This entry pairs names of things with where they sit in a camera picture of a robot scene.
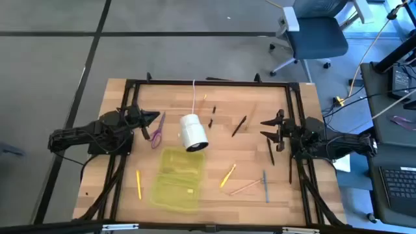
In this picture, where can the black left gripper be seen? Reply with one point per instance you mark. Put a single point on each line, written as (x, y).
(138, 120)

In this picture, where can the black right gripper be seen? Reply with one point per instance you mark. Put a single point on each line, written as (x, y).
(289, 130)

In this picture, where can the purple scissors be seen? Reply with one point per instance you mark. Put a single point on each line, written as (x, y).
(160, 129)

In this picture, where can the natural wood pencil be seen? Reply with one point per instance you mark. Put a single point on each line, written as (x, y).
(251, 117)
(245, 187)

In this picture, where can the orange pencil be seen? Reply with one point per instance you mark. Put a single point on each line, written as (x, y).
(202, 104)

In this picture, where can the blue-grey pencil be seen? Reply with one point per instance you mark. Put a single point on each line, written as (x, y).
(266, 187)

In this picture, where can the black pen with clear middle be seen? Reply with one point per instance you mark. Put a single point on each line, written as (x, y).
(210, 123)

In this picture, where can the yellow pencil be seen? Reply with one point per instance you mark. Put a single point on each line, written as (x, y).
(138, 185)
(227, 176)

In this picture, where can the yellow-green transparent supply box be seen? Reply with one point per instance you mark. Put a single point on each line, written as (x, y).
(175, 182)

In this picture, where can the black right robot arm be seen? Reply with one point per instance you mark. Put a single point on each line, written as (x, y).
(341, 144)

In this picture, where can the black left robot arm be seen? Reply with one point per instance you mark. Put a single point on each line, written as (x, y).
(81, 135)

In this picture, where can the thin white lamp stem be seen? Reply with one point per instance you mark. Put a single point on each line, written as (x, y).
(194, 97)

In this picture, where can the white paper sheet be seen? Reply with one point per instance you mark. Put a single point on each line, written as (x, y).
(344, 164)

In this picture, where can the dark blue office chair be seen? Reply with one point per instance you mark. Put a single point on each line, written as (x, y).
(317, 39)

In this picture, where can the dark grey desk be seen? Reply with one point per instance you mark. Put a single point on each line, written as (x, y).
(380, 107)

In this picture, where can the black power adapter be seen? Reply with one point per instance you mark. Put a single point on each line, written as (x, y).
(399, 81)

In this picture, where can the black laptop keyboard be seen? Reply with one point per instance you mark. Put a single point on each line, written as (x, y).
(401, 188)

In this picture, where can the black desk bar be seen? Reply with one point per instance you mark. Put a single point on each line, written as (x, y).
(395, 57)

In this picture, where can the grey chair base leg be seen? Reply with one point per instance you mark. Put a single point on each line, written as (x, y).
(9, 149)

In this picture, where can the black aluminium frame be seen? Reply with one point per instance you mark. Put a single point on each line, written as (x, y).
(162, 83)

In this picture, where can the silver frame bracket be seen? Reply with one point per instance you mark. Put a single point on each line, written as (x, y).
(120, 227)
(300, 230)

